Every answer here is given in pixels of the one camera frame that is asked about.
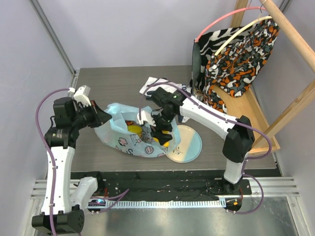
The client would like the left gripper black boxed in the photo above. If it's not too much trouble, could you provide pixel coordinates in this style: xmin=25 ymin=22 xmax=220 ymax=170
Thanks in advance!
xmin=71 ymin=100 xmax=112 ymax=130

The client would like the yellow fake pear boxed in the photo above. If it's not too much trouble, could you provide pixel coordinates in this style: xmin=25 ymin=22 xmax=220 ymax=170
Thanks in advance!
xmin=153 ymin=138 xmax=170 ymax=147

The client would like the light blue plastic bag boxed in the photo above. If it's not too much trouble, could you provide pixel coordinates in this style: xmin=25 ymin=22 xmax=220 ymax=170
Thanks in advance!
xmin=94 ymin=103 xmax=181 ymax=158

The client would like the yellow fake banana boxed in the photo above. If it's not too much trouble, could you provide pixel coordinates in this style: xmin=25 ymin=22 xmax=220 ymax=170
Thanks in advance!
xmin=127 ymin=125 xmax=142 ymax=134

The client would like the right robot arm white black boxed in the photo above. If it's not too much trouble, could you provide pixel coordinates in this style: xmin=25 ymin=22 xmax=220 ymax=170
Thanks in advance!
xmin=148 ymin=87 xmax=254 ymax=194

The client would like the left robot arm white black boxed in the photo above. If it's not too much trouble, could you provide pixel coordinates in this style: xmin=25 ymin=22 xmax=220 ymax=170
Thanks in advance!
xmin=31 ymin=97 xmax=112 ymax=236

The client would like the cream and blue plate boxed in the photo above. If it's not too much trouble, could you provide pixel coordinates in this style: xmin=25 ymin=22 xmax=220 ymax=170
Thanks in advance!
xmin=166 ymin=125 xmax=202 ymax=163

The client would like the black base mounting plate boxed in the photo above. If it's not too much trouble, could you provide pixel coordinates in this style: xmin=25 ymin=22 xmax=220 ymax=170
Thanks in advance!
xmin=96 ymin=170 xmax=252 ymax=202

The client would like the white jersey with navy trim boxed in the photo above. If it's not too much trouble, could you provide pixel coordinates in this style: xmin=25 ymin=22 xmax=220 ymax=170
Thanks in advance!
xmin=140 ymin=77 xmax=202 ymax=122

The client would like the wooden clothes rack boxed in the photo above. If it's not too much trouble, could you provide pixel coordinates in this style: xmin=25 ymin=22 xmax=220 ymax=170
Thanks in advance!
xmin=218 ymin=0 xmax=315 ymax=159

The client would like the orange camouflage print garment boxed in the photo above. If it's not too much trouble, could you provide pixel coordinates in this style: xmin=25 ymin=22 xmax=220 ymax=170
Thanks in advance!
xmin=202 ymin=19 xmax=280 ymax=113

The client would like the zebra print garment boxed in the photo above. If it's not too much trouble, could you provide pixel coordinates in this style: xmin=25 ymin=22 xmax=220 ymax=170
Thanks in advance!
xmin=189 ymin=27 xmax=241 ymax=94

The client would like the pink hanger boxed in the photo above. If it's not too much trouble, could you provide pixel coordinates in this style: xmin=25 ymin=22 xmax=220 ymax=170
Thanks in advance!
xmin=194 ymin=6 xmax=267 ymax=42

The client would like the cream hanger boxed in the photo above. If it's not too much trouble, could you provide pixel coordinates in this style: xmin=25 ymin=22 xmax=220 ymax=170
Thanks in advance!
xmin=214 ymin=16 xmax=272 ymax=56

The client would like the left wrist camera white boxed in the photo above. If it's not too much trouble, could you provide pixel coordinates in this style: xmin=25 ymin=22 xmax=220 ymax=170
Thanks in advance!
xmin=73 ymin=85 xmax=91 ymax=107

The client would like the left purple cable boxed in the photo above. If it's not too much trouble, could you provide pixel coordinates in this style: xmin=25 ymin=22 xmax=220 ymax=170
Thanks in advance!
xmin=35 ymin=88 xmax=76 ymax=236

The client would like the white slotted cable duct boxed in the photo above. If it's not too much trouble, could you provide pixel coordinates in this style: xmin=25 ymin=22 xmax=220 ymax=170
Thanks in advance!
xmin=88 ymin=198 xmax=226 ymax=210

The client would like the aluminium frame post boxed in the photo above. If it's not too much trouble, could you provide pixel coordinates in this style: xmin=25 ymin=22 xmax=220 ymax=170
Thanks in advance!
xmin=29 ymin=0 xmax=76 ymax=76

